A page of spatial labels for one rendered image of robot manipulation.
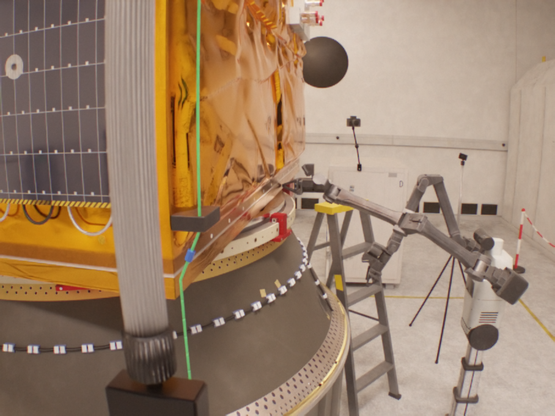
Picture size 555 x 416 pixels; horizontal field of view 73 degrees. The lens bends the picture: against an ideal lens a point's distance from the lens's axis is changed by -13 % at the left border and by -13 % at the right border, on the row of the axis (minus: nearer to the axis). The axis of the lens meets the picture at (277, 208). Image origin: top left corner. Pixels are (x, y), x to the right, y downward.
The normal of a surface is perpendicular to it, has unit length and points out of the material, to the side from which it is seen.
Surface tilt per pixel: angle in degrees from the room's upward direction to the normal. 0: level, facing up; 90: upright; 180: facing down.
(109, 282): 90
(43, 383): 62
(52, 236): 99
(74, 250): 94
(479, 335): 90
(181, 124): 95
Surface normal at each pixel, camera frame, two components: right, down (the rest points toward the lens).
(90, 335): 0.27, -0.28
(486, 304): -0.18, 0.21
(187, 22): 0.95, 0.00
